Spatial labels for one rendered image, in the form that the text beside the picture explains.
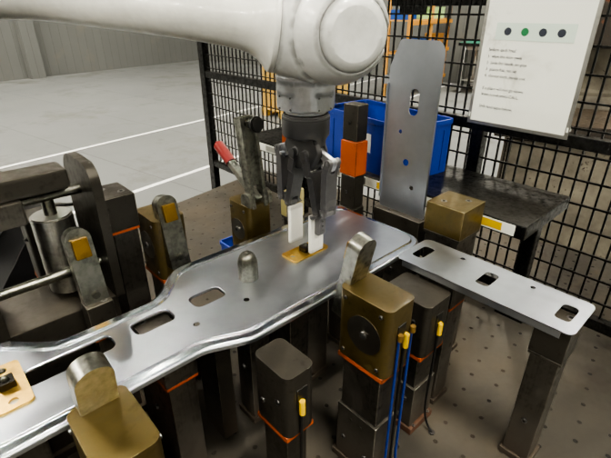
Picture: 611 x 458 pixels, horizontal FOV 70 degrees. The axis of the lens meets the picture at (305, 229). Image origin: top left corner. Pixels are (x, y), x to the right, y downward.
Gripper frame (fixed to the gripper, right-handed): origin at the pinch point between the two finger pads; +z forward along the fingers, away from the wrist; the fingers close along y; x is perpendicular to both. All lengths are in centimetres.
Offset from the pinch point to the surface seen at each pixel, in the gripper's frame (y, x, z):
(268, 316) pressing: 10.1, -16.4, 4.6
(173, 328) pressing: 3.3, -27.6, 4.6
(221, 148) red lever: -24.2, -0.6, -9.3
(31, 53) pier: -1106, 211, 52
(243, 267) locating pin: 0.7, -13.9, 1.8
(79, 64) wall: -1146, 316, 87
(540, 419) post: 39.9, 13.5, 23.4
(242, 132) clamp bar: -15.0, -1.7, -14.5
